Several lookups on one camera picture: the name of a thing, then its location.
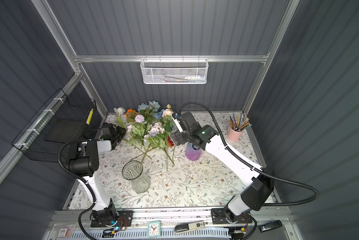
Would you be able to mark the lilac small blossom sprig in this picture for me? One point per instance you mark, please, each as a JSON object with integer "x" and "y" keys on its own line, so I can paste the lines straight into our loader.
{"x": 156, "y": 131}

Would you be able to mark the white poppy flower stem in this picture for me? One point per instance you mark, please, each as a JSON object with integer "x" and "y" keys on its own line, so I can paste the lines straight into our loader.
{"x": 120, "y": 116}

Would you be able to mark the cream peach rose stem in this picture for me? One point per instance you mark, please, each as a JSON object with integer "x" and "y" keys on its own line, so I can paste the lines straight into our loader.
{"x": 167, "y": 118}

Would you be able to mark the light blue flower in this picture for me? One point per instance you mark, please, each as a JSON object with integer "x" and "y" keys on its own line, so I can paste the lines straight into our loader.
{"x": 150, "y": 106}

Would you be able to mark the pink pencil cup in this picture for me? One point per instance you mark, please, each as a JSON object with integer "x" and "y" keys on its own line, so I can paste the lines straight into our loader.
{"x": 233, "y": 135}

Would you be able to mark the grey stapler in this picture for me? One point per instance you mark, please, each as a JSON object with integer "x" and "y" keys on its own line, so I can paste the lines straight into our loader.
{"x": 189, "y": 227}

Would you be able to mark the white wire mesh basket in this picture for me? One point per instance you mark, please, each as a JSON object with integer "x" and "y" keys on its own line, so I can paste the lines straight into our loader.
{"x": 175, "y": 72}

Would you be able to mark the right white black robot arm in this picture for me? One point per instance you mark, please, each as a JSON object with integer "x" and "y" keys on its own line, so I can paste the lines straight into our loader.
{"x": 256, "y": 188}

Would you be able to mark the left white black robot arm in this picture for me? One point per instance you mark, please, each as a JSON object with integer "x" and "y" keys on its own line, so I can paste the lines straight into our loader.
{"x": 84, "y": 161}

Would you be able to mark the orange flower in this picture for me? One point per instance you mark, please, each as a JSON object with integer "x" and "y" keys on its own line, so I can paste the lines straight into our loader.
{"x": 131, "y": 113}

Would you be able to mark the red flower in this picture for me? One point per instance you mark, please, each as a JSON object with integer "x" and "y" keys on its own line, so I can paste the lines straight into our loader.
{"x": 170, "y": 143}

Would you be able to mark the blue purple glass vase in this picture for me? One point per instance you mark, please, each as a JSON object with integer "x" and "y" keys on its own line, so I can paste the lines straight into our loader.
{"x": 192, "y": 153}

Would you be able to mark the small green alarm clock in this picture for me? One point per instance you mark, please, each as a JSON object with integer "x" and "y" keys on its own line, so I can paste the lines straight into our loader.
{"x": 154, "y": 229}

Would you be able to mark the clear ribbed glass vase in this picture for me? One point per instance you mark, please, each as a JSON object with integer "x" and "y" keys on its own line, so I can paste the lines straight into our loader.
{"x": 133, "y": 171}

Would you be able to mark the black flat device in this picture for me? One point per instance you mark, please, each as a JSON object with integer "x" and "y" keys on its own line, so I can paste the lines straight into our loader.
{"x": 270, "y": 226}

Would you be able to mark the purple pompom flower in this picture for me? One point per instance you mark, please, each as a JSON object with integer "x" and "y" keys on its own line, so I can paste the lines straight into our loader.
{"x": 139, "y": 118}

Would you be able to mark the floral patterned table mat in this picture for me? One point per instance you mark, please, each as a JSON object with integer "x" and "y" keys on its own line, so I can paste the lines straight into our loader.
{"x": 177, "y": 182}

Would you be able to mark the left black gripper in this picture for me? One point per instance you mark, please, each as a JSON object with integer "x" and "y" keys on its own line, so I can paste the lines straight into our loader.
{"x": 120, "y": 131}

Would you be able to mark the blue hydrangea flower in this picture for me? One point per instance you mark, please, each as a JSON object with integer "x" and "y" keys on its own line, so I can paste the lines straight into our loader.
{"x": 159, "y": 114}

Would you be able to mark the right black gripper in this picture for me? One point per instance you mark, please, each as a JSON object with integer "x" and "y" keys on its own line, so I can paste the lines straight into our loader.
{"x": 177, "y": 137}

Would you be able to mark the black wire basket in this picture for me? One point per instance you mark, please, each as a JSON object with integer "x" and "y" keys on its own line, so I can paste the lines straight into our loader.
{"x": 65, "y": 118}

